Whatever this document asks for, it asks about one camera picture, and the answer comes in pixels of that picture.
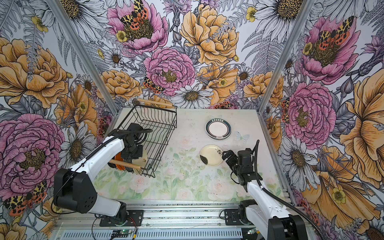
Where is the cream plate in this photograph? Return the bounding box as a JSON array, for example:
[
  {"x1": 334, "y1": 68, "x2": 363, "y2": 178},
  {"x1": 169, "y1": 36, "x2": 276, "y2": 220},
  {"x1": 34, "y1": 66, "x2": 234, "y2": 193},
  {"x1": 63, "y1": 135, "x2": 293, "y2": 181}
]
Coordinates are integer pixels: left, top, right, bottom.
[{"x1": 132, "y1": 150, "x2": 148, "y2": 175}]

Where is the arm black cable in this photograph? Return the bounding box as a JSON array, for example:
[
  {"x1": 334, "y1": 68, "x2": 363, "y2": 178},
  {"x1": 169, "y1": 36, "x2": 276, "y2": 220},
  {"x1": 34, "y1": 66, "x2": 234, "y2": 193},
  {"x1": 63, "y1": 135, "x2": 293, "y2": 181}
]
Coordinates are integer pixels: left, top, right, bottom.
[
  {"x1": 50, "y1": 128, "x2": 154, "y2": 215},
  {"x1": 229, "y1": 139, "x2": 328, "y2": 240}
]

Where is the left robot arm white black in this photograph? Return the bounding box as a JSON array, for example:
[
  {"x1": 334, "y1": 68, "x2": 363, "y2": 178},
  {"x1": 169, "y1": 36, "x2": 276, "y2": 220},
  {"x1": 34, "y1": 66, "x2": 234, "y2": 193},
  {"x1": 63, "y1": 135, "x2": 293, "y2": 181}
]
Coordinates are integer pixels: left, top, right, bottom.
[{"x1": 52, "y1": 123, "x2": 153, "y2": 225}]

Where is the white vented cable duct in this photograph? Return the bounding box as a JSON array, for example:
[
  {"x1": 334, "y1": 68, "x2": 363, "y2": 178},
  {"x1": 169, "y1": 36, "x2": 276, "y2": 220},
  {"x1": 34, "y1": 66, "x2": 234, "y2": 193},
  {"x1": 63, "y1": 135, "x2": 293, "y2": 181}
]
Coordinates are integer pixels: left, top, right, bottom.
[{"x1": 57, "y1": 228, "x2": 243, "y2": 240}]

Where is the aluminium rail frame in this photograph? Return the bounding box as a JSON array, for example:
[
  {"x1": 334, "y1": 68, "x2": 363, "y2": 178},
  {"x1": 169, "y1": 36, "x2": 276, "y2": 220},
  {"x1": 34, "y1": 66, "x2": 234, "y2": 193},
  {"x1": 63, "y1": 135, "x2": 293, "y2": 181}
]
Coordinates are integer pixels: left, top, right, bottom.
[{"x1": 51, "y1": 201, "x2": 263, "y2": 240}]

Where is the orange plate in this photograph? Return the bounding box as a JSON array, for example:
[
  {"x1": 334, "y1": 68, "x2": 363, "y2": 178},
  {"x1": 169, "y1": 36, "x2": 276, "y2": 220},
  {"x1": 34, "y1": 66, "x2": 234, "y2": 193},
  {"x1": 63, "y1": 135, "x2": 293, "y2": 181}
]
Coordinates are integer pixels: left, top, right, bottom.
[{"x1": 114, "y1": 153, "x2": 126, "y2": 171}]

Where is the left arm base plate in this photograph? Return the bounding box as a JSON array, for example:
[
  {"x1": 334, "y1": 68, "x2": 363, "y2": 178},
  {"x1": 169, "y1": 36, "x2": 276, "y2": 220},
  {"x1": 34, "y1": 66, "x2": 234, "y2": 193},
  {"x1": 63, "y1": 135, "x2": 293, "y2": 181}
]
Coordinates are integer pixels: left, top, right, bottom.
[{"x1": 99, "y1": 210, "x2": 144, "y2": 227}]

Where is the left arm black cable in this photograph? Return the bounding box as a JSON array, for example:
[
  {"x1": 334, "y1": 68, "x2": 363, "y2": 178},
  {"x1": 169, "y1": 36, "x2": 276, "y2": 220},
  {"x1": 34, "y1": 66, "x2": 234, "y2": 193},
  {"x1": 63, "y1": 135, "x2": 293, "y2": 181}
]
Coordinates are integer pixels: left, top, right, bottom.
[{"x1": 50, "y1": 128, "x2": 154, "y2": 215}]

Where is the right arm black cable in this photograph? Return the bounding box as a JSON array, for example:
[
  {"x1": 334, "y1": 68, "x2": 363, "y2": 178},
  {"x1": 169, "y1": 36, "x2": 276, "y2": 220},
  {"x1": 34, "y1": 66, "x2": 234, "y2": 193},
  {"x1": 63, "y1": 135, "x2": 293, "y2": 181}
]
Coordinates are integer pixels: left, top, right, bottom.
[{"x1": 229, "y1": 139, "x2": 328, "y2": 240}]

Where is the beige plate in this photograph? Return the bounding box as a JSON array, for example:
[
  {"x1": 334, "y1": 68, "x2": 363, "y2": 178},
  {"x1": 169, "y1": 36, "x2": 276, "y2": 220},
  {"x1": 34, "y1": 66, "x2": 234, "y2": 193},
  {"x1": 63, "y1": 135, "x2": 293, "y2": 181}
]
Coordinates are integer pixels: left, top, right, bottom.
[{"x1": 200, "y1": 145, "x2": 223, "y2": 167}]

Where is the green circuit board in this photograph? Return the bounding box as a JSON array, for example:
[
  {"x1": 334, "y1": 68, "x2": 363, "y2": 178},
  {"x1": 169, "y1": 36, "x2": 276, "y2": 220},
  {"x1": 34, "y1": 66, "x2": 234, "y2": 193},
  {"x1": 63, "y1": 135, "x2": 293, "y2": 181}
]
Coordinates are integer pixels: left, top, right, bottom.
[{"x1": 111, "y1": 229, "x2": 134, "y2": 240}]

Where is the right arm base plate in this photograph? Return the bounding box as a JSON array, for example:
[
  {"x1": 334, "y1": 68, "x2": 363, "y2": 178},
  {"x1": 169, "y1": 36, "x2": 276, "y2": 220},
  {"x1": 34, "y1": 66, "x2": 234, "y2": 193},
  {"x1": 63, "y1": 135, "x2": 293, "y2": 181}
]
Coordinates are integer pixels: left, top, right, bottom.
[{"x1": 220, "y1": 209, "x2": 253, "y2": 226}]

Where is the white plate red green band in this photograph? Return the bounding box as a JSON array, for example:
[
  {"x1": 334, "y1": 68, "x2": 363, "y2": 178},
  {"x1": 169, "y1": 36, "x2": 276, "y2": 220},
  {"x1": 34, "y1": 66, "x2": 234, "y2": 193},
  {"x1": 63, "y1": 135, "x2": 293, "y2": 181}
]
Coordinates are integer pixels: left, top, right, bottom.
[{"x1": 205, "y1": 118, "x2": 232, "y2": 141}]

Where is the black wire dish rack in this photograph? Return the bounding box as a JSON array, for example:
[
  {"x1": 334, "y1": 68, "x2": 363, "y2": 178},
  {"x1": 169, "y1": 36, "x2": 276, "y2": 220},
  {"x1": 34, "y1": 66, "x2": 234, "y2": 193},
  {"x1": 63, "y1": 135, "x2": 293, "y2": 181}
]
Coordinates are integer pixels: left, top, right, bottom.
[{"x1": 108, "y1": 100, "x2": 177, "y2": 178}]

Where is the near wooden rack handle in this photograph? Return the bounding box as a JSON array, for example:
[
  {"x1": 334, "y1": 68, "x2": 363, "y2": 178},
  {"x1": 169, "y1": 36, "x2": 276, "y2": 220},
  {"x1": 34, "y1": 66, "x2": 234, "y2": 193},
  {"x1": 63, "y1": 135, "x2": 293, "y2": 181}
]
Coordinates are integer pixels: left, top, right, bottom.
[{"x1": 109, "y1": 159, "x2": 142, "y2": 170}]

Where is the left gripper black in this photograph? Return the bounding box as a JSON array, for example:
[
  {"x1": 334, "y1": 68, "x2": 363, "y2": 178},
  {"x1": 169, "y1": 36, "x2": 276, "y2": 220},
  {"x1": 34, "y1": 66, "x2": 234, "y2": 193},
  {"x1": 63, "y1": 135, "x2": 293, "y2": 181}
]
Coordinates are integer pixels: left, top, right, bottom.
[{"x1": 119, "y1": 141, "x2": 143, "y2": 160}]

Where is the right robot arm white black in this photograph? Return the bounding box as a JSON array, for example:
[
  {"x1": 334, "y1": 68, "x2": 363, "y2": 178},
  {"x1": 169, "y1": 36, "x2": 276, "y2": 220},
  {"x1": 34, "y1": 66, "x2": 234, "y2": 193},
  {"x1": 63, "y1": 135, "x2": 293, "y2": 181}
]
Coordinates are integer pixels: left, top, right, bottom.
[{"x1": 222, "y1": 149, "x2": 309, "y2": 240}]

